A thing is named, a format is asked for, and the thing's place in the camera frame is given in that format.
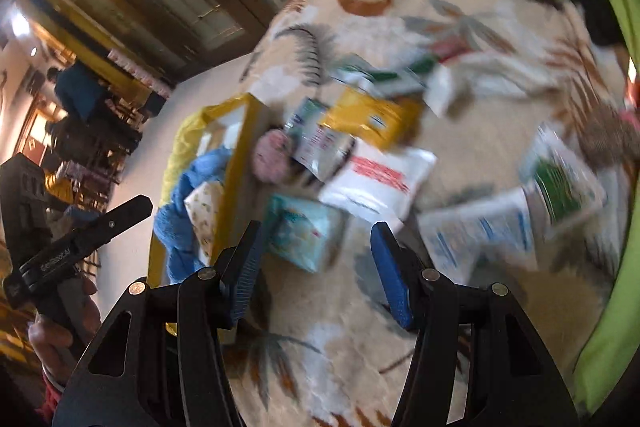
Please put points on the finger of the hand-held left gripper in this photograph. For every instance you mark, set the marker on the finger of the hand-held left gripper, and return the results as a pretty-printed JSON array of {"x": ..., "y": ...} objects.
[{"x": 120, "y": 219}]

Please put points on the green and white packet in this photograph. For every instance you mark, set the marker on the green and white packet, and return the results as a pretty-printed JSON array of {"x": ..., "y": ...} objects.
[{"x": 565, "y": 182}]

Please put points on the small white packet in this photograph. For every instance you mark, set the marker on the small white packet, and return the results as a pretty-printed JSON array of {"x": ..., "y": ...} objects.
[{"x": 440, "y": 92}]

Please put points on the landscape print white packet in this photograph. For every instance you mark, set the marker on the landscape print white packet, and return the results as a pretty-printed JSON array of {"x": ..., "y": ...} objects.
[{"x": 320, "y": 139}]

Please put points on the white packet with red print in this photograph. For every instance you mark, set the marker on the white packet with red print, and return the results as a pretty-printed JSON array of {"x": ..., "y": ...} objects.
[{"x": 380, "y": 179}]

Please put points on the green quilt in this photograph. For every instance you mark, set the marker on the green quilt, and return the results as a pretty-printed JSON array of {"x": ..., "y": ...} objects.
[{"x": 615, "y": 332}]

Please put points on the person's left hand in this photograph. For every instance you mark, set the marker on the person's left hand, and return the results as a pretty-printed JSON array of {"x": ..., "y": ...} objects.
[{"x": 50, "y": 339}]

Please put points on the pink fluffy pouch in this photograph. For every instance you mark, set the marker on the pink fluffy pouch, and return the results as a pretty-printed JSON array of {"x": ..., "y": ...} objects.
[{"x": 272, "y": 156}]

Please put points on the yellow plastic bag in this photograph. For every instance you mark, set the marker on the yellow plastic bag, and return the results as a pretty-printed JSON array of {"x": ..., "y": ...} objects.
[{"x": 182, "y": 147}]

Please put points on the teal tissue packet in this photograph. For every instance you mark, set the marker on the teal tissue packet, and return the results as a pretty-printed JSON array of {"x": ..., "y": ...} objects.
[{"x": 305, "y": 232}]

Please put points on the white and blue packet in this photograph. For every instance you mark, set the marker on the white and blue packet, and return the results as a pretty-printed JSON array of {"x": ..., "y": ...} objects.
[{"x": 475, "y": 237}]

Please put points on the yellow storage box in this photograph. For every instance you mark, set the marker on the yellow storage box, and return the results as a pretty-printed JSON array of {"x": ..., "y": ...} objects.
[{"x": 239, "y": 187}]

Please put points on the patterned cream packet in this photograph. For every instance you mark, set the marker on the patterned cream packet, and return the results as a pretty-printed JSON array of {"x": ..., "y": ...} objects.
[{"x": 207, "y": 217}]

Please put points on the yellow packet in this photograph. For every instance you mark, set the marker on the yellow packet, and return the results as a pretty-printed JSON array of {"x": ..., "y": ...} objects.
[{"x": 372, "y": 117}]

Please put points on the red and white packet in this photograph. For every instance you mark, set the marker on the red and white packet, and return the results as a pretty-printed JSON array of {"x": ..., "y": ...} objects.
[{"x": 452, "y": 49}]

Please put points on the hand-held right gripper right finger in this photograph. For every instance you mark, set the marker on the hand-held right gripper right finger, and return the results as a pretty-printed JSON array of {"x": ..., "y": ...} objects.
[{"x": 391, "y": 278}]

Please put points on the blue cloth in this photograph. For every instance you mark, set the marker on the blue cloth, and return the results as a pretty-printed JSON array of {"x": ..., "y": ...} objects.
[{"x": 182, "y": 227}]

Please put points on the white packet with green label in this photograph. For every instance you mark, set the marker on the white packet with green label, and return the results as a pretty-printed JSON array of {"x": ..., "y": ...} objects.
[{"x": 385, "y": 74}]

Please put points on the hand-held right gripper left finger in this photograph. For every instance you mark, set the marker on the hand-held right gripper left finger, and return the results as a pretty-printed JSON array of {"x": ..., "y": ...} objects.
[{"x": 244, "y": 268}]

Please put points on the leaf print blanket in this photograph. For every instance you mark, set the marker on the leaf print blanket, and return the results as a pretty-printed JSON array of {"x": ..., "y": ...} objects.
[{"x": 475, "y": 147}]

